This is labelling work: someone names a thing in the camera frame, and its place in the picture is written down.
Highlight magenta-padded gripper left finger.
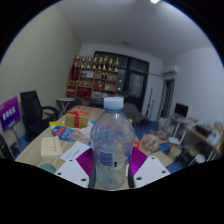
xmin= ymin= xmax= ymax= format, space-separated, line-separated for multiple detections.
xmin=54 ymin=147 xmax=98 ymax=189

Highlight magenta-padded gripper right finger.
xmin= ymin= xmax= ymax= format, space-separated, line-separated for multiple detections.
xmin=128 ymin=145 xmax=171 ymax=189

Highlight clear plastic water bottle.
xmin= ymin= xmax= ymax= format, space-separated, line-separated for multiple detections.
xmin=89 ymin=96 xmax=136 ymax=191

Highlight white book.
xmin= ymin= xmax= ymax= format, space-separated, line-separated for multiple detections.
xmin=59 ymin=140 xmax=91 ymax=162

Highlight pale green cup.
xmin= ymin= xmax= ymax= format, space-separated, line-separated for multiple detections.
xmin=37 ymin=162 xmax=58 ymax=175

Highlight pink flowers in white pot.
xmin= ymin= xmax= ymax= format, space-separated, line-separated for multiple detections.
xmin=139 ymin=133 xmax=160 ymax=153

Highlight small beige book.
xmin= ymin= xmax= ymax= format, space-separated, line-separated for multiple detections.
xmin=40 ymin=136 xmax=63 ymax=159

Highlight blue and red brochure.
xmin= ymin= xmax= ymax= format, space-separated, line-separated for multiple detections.
xmin=51 ymin=125 xmax=76 ymax=142

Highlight gold gift box red ribbon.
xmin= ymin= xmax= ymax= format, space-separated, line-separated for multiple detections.
xmin=64 ymin=106 xmax=90 ymax=129

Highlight grey armchair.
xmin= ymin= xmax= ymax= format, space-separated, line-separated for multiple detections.
xmin=123 ymin=102 xmax=146 ymax=126

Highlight long cluttered wooden desk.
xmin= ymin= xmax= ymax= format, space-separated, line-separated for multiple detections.
xmin=169 ymin=114 xmax=224 ymax=158

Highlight black microphone stand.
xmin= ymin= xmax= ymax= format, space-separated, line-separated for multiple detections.
xmin=148 ymin=88 xmax=154 ymax=118

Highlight black computer monitor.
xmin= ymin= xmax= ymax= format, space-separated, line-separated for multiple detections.
xmin=174 ymin=102 xmax=190 ymax=118

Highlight black chair with slim back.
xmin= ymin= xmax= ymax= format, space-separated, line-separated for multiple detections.
xmin=0 ymin=134 xmax=16 ymax=161

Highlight black office chair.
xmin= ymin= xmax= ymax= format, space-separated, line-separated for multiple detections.
xmin=19 ymin=90 xmax=61 ymax=138

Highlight small white round table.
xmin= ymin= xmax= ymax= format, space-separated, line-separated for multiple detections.
xmin=55 ymin=96 xmax=76 ymax=116

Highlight purple sign board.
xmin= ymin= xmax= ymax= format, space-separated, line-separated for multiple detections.
xmin=0 ymin=96 xmax=22 ymax=133

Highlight black framed glass door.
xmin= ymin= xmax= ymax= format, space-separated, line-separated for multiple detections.
xmin=93 ymin=50 xmax=150 ymax=113

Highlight wooden shelf unit with trophies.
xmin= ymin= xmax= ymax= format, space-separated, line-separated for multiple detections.
xmin=65 ymin=54 xmax=120 ymax=99

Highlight white wall air conditioner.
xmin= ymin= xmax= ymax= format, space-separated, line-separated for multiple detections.
xmin=163 ymin=65 xmax=179 ymax=76

